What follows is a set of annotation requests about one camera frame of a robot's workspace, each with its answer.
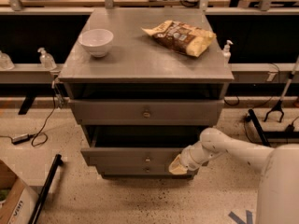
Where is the grey drawer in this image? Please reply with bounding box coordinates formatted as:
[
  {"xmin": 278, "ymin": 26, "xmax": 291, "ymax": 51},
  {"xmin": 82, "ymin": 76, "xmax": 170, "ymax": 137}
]
[
  {"xmin": 69, "ymin": 100, "xmax": 224, "ymax": 126},
  {"xmin": 81, "ymin": 126, "xmax": 205, "ymax": 167}
]

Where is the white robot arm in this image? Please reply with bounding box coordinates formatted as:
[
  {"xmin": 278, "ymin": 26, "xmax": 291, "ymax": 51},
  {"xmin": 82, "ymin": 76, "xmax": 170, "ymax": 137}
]
[{"xmin": 168, "ymin": 128, "xmax": 299, "ymax": 224}]

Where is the grey wooden drawer cabinet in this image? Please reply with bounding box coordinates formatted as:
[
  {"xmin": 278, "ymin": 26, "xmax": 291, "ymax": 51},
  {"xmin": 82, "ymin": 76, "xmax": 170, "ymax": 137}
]
[{"xmin": 59, "ymin": 8, "xmax": 234, "ymax": 178}]

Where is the grey top drawer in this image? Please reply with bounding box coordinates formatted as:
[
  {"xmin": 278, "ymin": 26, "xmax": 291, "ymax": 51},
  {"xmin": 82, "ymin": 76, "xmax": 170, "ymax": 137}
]
[{"xmin": 69, "ymin": 100, "xmax": 224, "ymax": 126}]

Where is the blue tape floor mark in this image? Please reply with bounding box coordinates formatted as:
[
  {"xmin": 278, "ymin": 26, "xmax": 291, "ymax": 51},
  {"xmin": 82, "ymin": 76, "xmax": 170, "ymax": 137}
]
[{"xmin": 227, "ymin": 209, "xmax": 254, "ymax": 224}]

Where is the black metal bar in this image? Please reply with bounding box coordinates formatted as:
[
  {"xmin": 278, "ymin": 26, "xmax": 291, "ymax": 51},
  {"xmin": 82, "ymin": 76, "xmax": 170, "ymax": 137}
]
[{"xmin": 28, "ymin": 154, "xmax": 64, "ymax": 224}]

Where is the black grabber tool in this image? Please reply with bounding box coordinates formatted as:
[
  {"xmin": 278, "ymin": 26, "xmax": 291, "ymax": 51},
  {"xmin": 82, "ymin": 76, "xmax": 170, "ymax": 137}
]
[{"xmin": 263, "ymin": 56, "xmax": 299, "ymax": 122}]

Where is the white pump bottle right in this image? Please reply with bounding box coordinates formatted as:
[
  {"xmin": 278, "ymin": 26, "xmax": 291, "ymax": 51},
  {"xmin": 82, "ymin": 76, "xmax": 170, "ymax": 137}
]
[{"xmin": 222, "ymin": 40, "xmax": 233, "ymax": 63}]

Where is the brown yellow chip bag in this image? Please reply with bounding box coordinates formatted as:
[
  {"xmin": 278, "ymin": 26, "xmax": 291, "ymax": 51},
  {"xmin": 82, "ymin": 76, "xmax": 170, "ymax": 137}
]
[{"xmin": 143, "ymin": 21, "xmax": 216, "ymax": 58}]

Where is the white ceramic bowl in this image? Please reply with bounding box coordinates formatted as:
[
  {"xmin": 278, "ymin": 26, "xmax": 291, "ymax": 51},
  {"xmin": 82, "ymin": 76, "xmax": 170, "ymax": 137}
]
[{"xmin": 78, "ymin": 29, "xmax": 114, "ymax": 57}]

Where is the cardboard box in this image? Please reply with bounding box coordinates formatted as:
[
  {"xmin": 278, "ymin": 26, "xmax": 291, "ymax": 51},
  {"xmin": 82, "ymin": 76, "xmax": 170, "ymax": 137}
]
[{"xmin": 0, "ymin": 161, "xmax": 38, "ymax": 224}]

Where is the clear sanitizer bottle left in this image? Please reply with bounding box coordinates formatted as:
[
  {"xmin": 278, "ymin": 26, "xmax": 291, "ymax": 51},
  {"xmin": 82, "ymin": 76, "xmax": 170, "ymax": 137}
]
[{"xmin": 37, "ymin": 48, "xmax": 57, "ymax": 70}]

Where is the clear glass jar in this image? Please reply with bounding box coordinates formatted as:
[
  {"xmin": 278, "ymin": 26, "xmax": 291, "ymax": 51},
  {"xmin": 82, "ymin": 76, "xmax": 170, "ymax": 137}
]
[{"xmin": 0, "ymin": 50, "xmax": 15, "ymax": 70}]

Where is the black power adapter cable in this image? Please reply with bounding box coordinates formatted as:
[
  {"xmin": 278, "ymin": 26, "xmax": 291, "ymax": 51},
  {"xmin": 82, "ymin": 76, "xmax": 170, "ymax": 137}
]
[{"xmin": 0, "ymin": 77, "xmax": 64, "ymax": 147}]

